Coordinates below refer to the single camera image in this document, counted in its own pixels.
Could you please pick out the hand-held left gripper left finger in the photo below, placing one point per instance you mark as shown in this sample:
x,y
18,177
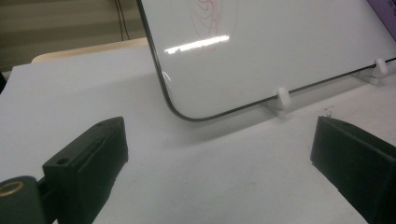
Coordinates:
x,y
88,161

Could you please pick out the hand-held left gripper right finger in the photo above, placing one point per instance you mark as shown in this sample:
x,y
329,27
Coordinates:
x,y
358,168

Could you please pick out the white whiteboard with black rim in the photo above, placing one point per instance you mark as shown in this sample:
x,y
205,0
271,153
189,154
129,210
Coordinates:
x,y
264,62

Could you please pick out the purple and black whiteboard eraser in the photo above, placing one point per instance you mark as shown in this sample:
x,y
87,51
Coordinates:
x,y
386,14

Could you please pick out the white plastic whiteboard stand clip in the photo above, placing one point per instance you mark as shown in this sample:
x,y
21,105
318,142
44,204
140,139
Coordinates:
x,y
380,66
282,99

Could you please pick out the wooden table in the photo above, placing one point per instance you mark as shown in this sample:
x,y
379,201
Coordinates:
x,y
93,49

